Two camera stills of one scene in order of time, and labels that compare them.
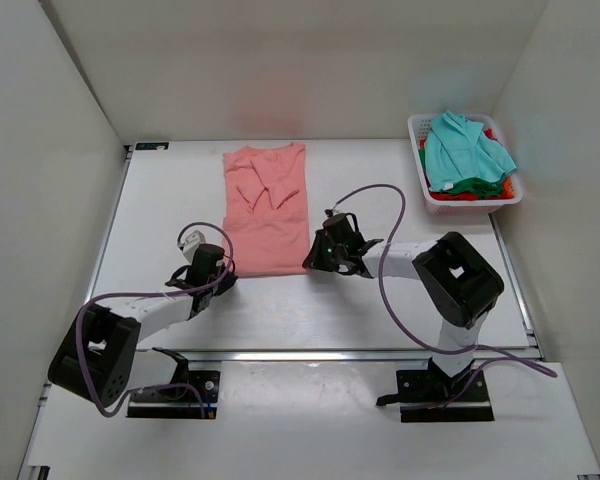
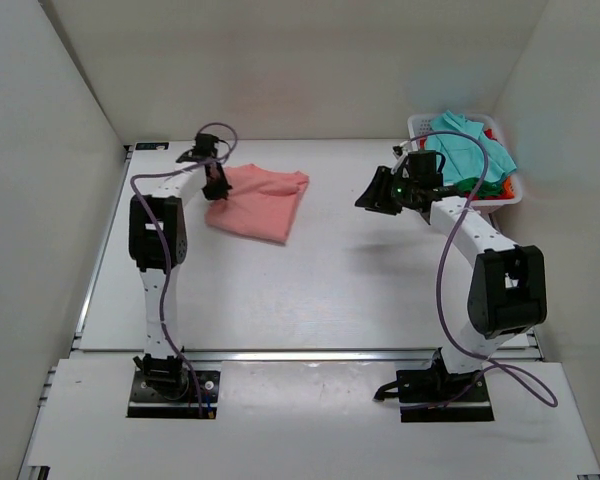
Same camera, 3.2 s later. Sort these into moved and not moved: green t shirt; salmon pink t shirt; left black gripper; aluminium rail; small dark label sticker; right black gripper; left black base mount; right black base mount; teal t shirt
Moved: salmon pink t shirt; right black gripper; left black gripper
Not moved: aluminium rail; left black base mount; right black base mount; green t shirt; teal t shirt; small dark label sticker
